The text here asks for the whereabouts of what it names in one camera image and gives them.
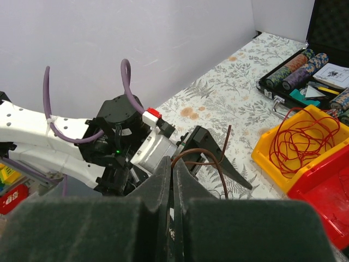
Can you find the red plastic bin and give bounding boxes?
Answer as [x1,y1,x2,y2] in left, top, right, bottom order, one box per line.
[287,146,348,251]

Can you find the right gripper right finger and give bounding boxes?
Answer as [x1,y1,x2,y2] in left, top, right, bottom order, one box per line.
[173,160,335,261]

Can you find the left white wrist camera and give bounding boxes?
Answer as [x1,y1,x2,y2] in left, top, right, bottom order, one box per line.
[130,108,177,174]

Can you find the brown wire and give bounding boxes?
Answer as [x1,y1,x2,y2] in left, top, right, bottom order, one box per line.
[170,124,233,200]

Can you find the toys outside the cell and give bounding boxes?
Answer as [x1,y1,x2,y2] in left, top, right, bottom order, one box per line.
[1,163,29,215]

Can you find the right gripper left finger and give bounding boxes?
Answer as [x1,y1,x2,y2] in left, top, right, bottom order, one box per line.
[1,157,171,261]

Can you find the playing card deck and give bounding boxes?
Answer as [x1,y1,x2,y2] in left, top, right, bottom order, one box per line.
[313,63,348,89]

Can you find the yellow plastic bin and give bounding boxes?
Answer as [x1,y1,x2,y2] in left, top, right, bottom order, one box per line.
[251,105,348,193]

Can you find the floral table mat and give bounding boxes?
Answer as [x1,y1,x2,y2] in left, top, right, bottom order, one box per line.
[159,33,305,199]

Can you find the red wire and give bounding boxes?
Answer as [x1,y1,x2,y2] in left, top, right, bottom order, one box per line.
[268,106,341,180]

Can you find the black poker chip case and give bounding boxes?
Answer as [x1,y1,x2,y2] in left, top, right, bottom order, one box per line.
[257,1,348,124]

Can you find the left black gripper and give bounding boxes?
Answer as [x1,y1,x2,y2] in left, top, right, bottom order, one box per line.
[174,126,252,190]

